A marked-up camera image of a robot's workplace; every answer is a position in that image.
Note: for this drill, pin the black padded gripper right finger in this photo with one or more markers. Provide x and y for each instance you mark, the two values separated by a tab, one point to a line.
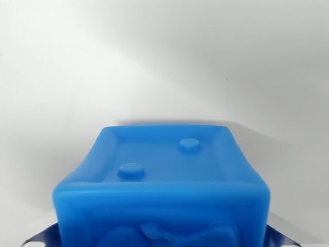
277	238

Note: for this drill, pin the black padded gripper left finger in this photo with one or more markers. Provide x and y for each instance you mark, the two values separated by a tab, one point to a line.
46	236

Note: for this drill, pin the blue embossed toy cube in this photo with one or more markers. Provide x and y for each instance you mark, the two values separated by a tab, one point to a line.
162	200

